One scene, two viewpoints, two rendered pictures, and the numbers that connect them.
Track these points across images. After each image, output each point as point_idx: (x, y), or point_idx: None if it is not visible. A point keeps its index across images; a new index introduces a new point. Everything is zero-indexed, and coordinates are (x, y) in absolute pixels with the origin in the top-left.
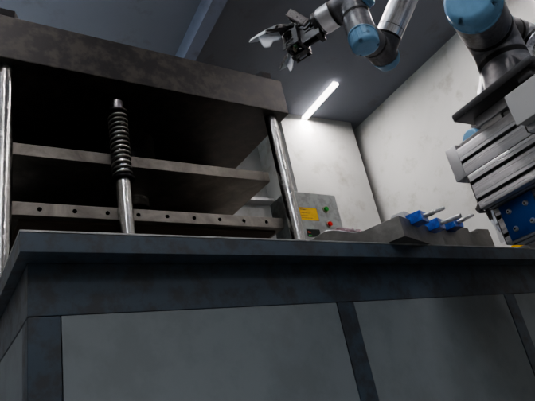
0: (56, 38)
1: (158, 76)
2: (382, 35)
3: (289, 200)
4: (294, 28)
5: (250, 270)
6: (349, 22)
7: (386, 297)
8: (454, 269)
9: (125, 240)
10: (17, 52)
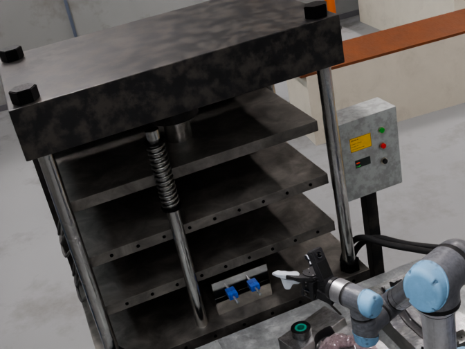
0: (79, 106)
1: (189, 95)
2: (385, 323)
3: (335, 165)
4: (312, 286)
5: None
6: (353, 328)
7: None
8: None
9: None
10: (52, 144)
